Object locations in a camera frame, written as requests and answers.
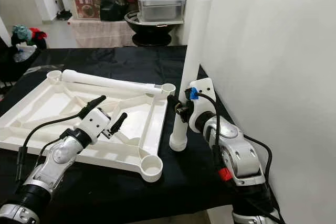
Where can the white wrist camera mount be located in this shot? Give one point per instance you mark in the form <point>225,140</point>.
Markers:
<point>97,121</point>
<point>205,106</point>

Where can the red cloth item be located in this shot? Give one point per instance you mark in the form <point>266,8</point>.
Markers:
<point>38,32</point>

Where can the clear plastic storage container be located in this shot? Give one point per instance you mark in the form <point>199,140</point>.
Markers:
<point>160,8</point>

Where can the black fabric bag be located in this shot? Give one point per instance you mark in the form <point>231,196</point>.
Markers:
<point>21,65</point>

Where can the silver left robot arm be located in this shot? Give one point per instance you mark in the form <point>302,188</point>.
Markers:
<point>63,153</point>

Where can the black tablecloth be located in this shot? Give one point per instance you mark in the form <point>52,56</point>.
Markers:
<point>189,187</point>

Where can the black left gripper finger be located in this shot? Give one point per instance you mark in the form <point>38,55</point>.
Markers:
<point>93,106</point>
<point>119,123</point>

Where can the small black floor item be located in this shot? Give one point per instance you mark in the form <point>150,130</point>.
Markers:
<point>64,14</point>

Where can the white plastic table leg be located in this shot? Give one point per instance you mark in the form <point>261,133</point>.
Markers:
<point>110,81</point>
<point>197,45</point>

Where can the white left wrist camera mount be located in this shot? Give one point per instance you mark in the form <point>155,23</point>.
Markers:
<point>97,121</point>

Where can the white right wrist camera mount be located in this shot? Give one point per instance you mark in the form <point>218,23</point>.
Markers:
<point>205,106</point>

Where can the white plastic wrapper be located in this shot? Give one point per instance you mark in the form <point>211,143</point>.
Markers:
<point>26,50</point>

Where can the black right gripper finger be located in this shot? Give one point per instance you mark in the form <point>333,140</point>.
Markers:
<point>173,100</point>

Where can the black wok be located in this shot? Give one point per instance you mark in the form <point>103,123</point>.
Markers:
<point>147,29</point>

